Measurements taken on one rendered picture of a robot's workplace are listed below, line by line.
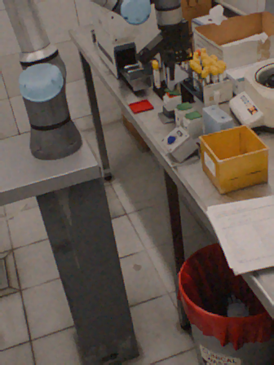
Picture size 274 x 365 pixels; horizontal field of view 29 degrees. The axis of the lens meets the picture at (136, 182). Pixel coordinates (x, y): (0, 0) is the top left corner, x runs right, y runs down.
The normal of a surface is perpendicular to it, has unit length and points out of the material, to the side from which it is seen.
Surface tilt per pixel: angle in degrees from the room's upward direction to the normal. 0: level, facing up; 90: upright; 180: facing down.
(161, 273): 0
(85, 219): 90
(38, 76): 7
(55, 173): 1
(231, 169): 90
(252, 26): 88
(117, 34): 90
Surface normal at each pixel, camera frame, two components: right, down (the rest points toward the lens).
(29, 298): -0.13, -0.81
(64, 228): 0.31, 0.52
